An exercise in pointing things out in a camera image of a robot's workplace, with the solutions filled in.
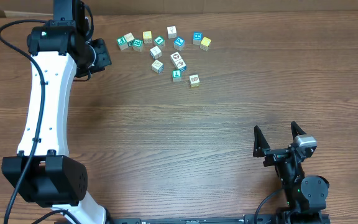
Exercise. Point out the plain wooden block number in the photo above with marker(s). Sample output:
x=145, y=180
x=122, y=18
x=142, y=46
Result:
x=129, y=39

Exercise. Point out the white engraved block blue side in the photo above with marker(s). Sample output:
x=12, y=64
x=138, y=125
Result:
x=157, y=66

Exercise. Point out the blue block top right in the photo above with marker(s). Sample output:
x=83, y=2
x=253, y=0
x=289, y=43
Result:
x=197, y=38

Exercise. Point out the green letter R block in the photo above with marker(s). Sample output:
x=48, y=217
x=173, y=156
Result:
x=138, y=45

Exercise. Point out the white block yellow side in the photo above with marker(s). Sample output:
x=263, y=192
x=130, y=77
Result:
x=194, y=80

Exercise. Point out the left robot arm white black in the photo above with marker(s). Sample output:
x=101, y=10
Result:
x=61, y=51

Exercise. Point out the green block number four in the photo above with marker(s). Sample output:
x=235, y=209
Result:
x=159, y=42

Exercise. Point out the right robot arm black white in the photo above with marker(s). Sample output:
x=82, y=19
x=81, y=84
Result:
x=306, y=195

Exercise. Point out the white block red picture upper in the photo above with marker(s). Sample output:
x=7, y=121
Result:
x=175, y=57

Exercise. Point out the blue letter P block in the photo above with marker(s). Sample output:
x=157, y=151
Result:
x=179, y=43

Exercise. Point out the white block red picture lower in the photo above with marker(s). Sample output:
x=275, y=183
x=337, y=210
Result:
x=180, y=65

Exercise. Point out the yellow top block left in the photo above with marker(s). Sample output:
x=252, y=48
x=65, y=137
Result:
x=147, y=37

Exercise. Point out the green block far left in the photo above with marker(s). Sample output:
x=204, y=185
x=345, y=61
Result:
x=122, y=43

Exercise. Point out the white block top centre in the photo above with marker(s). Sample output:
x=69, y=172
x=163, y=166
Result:
x=172, y=32

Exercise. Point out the yellow block far right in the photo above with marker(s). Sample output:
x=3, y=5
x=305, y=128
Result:
x=205, y=43

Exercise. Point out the green letter L block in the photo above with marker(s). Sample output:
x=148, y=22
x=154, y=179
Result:
x=176, y=76

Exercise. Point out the white block red picture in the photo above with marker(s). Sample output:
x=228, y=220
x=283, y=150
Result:
x=175, y=57
x=180, y=65

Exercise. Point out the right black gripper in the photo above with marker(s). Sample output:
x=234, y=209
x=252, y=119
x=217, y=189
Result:
x=263, y=149

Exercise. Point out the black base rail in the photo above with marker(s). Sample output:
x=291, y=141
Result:
x=246, y=219

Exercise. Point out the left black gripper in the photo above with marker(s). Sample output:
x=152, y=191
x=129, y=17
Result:
x=104, y=59

